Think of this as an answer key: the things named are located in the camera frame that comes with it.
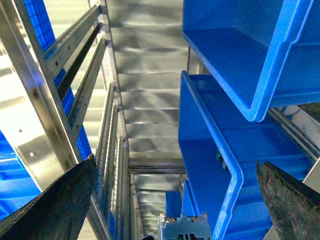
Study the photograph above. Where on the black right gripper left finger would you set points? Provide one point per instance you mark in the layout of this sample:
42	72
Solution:
59	212

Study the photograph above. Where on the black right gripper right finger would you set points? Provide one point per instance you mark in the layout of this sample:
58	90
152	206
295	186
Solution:
293	206

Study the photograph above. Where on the yellow mushroom push button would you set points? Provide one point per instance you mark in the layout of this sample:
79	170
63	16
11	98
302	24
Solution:
184	227

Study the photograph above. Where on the green push buttons in crate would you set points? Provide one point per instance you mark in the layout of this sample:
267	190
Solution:
221	159

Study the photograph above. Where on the blue crate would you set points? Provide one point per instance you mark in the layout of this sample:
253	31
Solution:
220	149
263	53

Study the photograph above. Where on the far upper right blue crate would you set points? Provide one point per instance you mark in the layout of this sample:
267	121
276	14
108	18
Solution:
263	53

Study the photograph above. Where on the steel shelf front rail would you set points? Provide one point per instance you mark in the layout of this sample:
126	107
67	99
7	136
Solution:
32	117

